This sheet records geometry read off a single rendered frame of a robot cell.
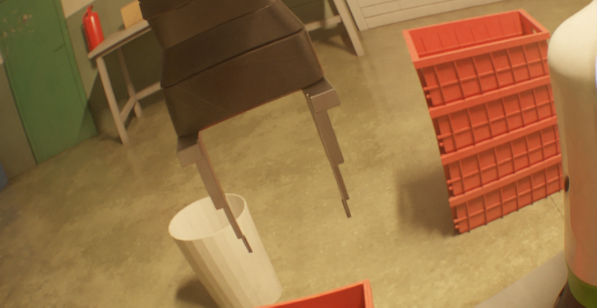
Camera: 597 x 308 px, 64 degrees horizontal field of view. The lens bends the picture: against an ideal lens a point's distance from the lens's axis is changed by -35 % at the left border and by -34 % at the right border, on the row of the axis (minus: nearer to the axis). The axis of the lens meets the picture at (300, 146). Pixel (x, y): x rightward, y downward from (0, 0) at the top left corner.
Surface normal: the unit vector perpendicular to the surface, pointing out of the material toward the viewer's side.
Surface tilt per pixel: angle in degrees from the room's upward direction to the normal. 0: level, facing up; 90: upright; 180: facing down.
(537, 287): 0
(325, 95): 90
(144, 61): 90
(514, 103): 90
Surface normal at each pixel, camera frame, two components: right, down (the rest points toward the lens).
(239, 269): 0.40, 0.28
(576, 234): -0.92, 0.39
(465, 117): -0.08, 0.41
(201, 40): 0.13, 0.28
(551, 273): -0.33, -0.87
